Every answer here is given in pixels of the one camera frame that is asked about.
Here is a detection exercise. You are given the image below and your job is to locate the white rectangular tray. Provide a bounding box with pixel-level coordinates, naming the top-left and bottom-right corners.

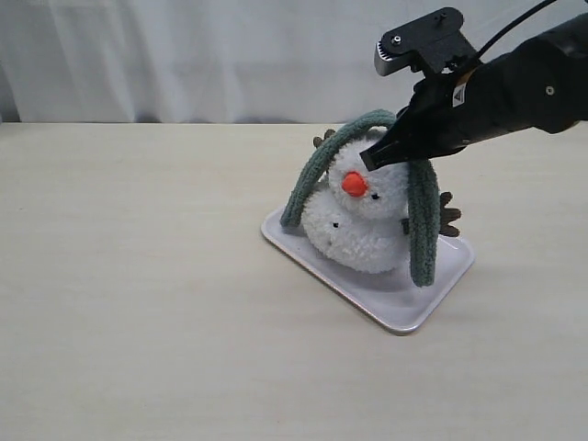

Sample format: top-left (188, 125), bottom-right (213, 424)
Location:
top-left (260, 207), bottom-right (475, 335)

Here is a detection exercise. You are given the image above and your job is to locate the white curtain backdrop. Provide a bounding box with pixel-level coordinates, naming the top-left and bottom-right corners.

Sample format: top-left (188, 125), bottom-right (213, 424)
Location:
top-left (0, 0), bottom-right (588, 124)

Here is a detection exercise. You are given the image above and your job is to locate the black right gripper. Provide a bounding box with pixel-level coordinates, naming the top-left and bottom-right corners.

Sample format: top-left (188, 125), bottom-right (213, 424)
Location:
top-left (360, 75), bottom-right (487, 172)

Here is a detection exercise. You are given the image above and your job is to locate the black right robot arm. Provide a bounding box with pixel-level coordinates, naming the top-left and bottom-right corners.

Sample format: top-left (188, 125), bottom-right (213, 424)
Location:
top-left (360, 14), bottom-right (587, 171)

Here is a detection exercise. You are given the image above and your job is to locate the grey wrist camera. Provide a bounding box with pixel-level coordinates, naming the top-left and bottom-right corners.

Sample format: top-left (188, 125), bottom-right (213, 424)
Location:
top-left (374, 6), bottom-right (476, 76)

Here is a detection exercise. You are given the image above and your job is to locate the green knitted scarf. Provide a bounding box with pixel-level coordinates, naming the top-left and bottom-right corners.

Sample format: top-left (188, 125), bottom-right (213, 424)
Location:
top-left (279, 109), bottom-right (441, 287)

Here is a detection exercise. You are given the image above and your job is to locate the white plush snowman toy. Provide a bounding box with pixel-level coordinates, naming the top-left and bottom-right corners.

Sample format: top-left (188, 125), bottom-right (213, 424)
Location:
top-left (300, 127), bottom-right (462, 276)

